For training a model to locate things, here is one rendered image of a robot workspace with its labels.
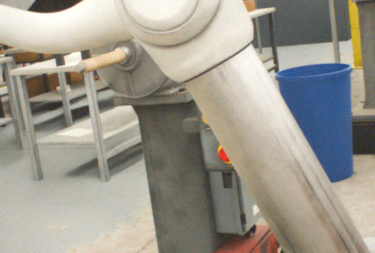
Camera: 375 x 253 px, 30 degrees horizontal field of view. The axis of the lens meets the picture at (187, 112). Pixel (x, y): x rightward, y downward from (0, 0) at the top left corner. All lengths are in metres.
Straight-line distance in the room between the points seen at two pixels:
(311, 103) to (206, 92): 3.62
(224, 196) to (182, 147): 0.19
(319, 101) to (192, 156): 2.49
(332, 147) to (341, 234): 3.66
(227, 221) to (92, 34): 1.17
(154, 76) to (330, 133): 2.78
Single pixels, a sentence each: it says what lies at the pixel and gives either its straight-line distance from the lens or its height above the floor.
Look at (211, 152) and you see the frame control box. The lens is 1.84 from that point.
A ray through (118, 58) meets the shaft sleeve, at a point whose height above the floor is 1.25.
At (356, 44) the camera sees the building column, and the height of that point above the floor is 0.30.
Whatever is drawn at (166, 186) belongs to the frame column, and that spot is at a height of 0.82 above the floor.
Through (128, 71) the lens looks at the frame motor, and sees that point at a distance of 1.90.
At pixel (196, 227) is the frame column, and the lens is 2.14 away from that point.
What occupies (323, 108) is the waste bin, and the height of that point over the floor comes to 0.50.
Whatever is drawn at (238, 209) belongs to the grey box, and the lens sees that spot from 2.09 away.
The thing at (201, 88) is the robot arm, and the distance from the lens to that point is 0.87.
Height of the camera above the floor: 1.43
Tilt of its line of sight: 11 degrees down
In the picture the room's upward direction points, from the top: 8 degrees counter-clockwise
